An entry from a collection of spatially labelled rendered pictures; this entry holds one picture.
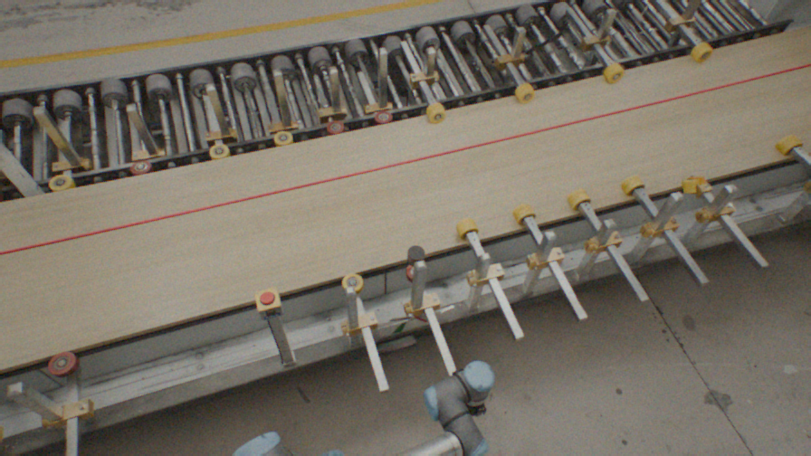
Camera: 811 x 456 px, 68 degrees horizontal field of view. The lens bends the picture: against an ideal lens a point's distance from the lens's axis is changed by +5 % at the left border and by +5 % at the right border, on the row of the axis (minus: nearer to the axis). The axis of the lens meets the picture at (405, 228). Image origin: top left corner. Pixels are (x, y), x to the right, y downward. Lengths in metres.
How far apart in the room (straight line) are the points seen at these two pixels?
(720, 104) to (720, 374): 1.34
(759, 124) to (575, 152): 0.88
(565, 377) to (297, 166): 1.71
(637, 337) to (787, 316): 0.82
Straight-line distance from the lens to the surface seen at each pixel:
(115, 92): 3.18
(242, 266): 2.33
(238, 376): 2.36
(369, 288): 2.43
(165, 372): 2.53
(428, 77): 2.86
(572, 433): 3.09
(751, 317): 3.73
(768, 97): 3.38
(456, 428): 1.75
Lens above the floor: 2.86
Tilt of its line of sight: 56 degrees down
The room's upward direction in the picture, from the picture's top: 3 degrees clockwise
